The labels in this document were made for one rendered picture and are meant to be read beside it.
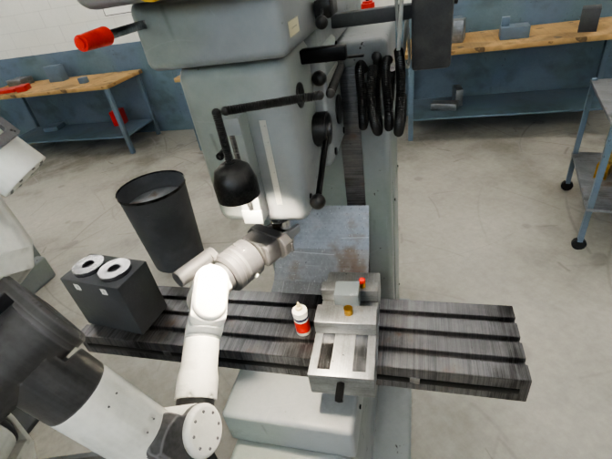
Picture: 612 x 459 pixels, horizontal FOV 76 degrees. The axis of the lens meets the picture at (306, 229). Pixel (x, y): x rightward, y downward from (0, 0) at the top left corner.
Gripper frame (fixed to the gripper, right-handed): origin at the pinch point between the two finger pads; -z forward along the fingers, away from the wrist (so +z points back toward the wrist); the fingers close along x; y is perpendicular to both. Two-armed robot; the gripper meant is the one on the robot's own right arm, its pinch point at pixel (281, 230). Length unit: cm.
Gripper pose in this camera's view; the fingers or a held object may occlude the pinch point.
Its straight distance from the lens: 92.9
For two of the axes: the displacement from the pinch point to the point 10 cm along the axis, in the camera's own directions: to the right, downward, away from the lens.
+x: -7.8, -2.6, 5.7
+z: -6.1, 5.1, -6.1
